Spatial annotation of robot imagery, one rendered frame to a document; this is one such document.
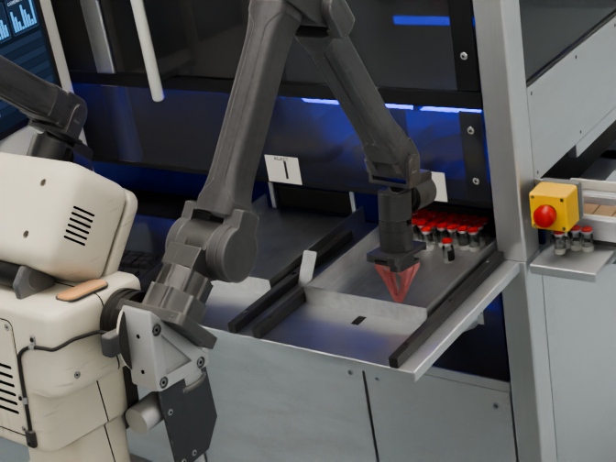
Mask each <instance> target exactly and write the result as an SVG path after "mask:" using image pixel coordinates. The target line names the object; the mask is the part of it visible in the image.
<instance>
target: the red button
mask: <svg viewBox="0 0 616 462"><path fill-rule="evenodd" d="M533 220H534V222H535V223H536V224H537V225H538V226H540V227H542V228H548V227H550V226H551V225H552V224H553V223H554V222H555V221H556V212H555V210H554V209H553V208H552V207H550V206H549V205H545V204H543V205H540V206H538V207H537V208H536V209H535V210H534V212H533Z"/></svg>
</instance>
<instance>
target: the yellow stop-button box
mask: <svg viewBox="0 0 616 462"><path fill-rule="evenodd" d="M529 196H530V207H531V218H532V227H533V228H541V229H548V230H555V231H562V232H568V231H569V230H570V229H571V228H572V227H573V226H574V225H575V223H576V222H577V221H578V220H580V219H581V218H582V217H583V204H582V190H581V181H572V180H563V179H553V178H543V179H542V181H541V182H540V183H539V184H538V185H537V186H536V187H535V188H534V189H533V190H532V191H531V192H530V193H529ZM543 204H545V205H549V206H550V207H552V208H553V209H554V210H555V213H556V220H555V222H554V223H553V224H552V225H551V226H550V227H547V228H542V227H540V226H538V225H537V224H536V223H535V222H534V219H533V213H534V210H535V209H536V208H537V207H538V206H540V205H543Z"/></svg>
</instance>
